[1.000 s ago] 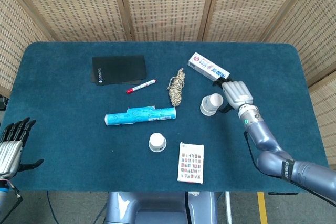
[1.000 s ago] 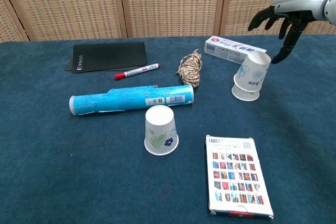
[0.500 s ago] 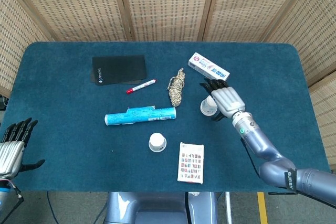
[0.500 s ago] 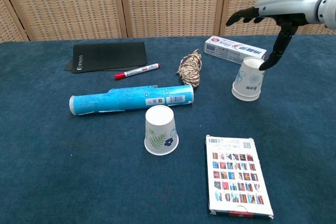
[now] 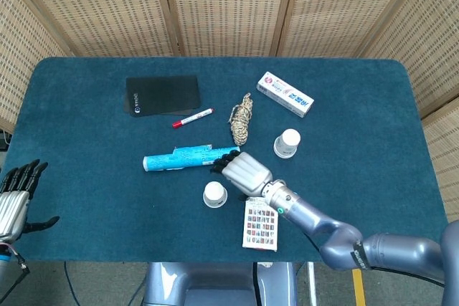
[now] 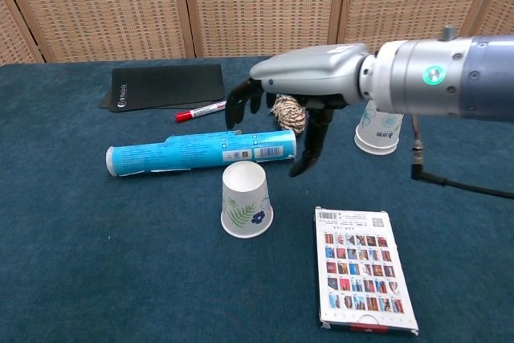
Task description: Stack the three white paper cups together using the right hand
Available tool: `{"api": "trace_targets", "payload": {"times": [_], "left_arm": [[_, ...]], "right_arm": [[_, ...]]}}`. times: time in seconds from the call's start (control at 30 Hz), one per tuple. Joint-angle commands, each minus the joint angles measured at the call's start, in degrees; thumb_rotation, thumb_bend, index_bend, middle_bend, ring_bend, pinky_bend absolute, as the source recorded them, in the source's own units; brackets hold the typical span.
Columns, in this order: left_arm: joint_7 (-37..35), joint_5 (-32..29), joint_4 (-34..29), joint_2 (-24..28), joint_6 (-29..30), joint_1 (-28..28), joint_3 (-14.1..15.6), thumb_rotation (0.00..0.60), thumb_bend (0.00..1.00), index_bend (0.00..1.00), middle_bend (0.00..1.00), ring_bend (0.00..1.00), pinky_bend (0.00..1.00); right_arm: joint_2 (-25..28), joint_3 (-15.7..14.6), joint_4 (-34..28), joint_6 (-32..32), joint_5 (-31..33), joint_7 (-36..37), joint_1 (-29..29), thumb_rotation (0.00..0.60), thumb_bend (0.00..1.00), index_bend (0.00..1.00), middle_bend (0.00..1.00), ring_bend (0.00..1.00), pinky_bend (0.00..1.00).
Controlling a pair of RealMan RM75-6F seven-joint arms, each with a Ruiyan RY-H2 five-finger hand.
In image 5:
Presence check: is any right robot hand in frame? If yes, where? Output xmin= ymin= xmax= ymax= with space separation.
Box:
xmin=209 ymin=149 xmax=276 ymax=202

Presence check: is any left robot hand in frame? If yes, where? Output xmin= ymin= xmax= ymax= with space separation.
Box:
xmin=0 ymin=158 xmax=61 ymax=242

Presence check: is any white card box, picture grid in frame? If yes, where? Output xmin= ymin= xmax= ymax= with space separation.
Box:
xmin=242 ymin=196 xmax=280 ymax=253

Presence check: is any blue cardboard tube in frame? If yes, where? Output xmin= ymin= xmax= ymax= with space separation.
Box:
xmin=142 ymin=144 xmax=242 ymax=173

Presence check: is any red and white marker pen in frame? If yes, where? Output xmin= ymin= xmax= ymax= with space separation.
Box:
xmin=171 ymin=107 xmax=215 ymax=129

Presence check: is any teal velvet table cloth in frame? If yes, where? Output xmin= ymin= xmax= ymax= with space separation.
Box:
xmin=7 ymin=57 xmax=449 ymax=263

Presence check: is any white toothpaste box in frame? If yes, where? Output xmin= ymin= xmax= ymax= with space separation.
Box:
xmin=256 ymin=71 xmax=315 ymax=119

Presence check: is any black pouch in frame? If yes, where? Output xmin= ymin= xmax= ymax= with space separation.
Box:
xmin=123 ymin=75 xmax=202 ymax=119

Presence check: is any grey-blue robot torso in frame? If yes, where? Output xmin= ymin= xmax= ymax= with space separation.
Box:
xmin=142 ymin=262 xmax=299 ymax=306

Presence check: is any white metal pole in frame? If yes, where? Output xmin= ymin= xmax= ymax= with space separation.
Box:
xmin=306 ymin=262 xmax=318 ymax=306

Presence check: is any yellow floor tape strip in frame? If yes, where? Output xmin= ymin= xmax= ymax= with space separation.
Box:
xmin=351 ymin=268 xmax=367 ymax=306

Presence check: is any woven bamboo folding screen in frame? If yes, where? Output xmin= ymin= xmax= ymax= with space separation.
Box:
xmin=0 ymin=0 xmax=459 ymax=223

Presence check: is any beige braided rope bundle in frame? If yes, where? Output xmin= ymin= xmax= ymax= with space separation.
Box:
xmin=228 ymin=92 xmax=253 ymax=147

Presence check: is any black wrist cable with plug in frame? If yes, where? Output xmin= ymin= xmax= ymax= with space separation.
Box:
xmin=10 ymin=248 xmax=32 ymax=275

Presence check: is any long black power cable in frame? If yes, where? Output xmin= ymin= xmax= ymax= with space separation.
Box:
xmin=63 ymin=262 xmax=80 ymax=306

